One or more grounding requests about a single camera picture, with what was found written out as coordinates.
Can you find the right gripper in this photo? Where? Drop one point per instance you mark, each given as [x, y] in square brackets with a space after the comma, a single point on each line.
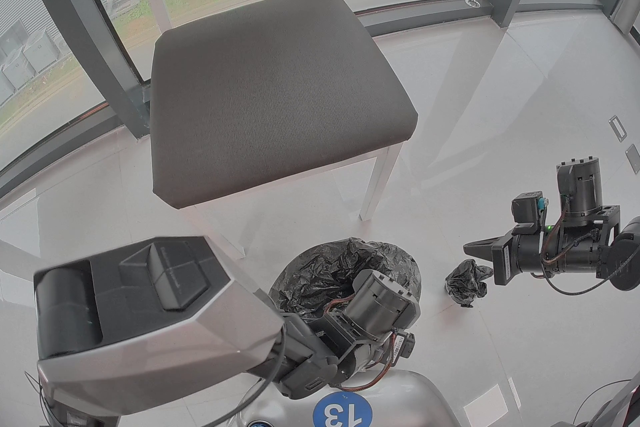
[520, 257]

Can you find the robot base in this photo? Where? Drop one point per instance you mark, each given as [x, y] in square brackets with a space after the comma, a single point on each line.
[400, 400]

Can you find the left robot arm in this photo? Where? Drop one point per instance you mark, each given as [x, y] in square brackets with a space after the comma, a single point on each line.
[160, 315]

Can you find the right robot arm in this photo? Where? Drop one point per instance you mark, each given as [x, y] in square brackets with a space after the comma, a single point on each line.
[582, 195]

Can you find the crumpled black plastic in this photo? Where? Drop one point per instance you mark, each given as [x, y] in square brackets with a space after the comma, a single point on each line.
[465, 285]

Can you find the black plastic bag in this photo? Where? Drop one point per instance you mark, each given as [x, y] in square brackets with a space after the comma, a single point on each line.
[320, 272]

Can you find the white chair dark grey seat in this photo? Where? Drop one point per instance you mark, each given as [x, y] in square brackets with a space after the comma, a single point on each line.
[275, 89]

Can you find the window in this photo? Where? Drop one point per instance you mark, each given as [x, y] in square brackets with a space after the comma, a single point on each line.
[87, 29]

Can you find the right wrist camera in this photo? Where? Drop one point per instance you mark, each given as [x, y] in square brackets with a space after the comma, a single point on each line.
[526, 211]

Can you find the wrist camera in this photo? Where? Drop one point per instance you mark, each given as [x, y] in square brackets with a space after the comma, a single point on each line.
[526, 211]
[404, 346]

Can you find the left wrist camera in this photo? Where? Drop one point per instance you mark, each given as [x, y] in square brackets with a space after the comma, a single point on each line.
[404, 346]

